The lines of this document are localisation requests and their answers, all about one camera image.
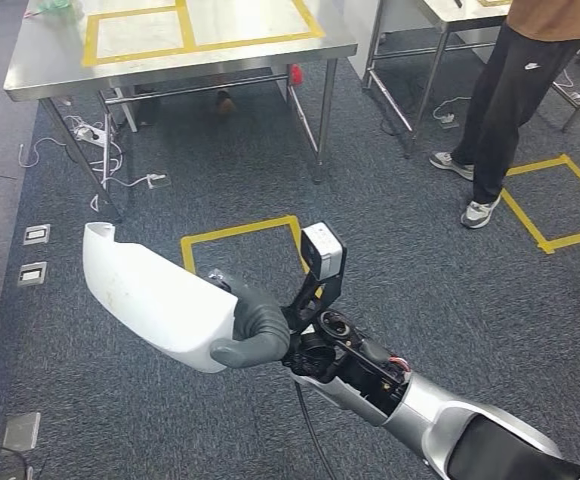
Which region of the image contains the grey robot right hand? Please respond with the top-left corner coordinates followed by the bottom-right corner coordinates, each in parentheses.
top-left (208, 268), bottom-right (292, 370)

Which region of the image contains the white plastic car part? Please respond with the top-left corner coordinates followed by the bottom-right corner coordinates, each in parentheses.
top-left (82, 221), bottom-right (239, 374)

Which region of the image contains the yellow workbench tape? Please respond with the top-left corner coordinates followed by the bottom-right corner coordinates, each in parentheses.
top-left (82, 0), bottom-right (326, 69)

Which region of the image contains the steel workbench table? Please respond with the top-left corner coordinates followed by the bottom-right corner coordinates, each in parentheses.
top-left (362, 0), bottom-right (513, 157)
top-left (3, 0), bottom-right (359, 223)

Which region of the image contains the yellow floor tape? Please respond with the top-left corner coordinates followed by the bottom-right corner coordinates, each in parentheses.
top-left (180, 214), bottom-right (325, 301)
top-left (500, 153), bottom-right (580, 256)

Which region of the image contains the floor socket plate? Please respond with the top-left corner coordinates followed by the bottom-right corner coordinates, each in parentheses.
top-left (23, 223), bottom-right (51, 246)
top-left (18, 261), bottom-right (48, 287)

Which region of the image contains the steel floor cover plate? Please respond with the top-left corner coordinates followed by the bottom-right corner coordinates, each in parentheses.
top-left (2, 411), bottom-right (42, 453)

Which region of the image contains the standing person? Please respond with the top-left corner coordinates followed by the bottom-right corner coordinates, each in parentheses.
top-left (429, 0), bottom-right (580, 231)

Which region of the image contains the clear plastic bag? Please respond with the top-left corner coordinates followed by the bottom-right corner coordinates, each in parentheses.
top-left (22, 0), bottom-right (85, 21)

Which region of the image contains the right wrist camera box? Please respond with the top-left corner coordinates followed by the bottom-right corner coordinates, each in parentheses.
top-left (300, 221), bottom-right (347, 283)

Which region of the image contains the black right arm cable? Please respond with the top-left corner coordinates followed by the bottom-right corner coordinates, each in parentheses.
top-left (295, 382), bottom-right (341, 480)

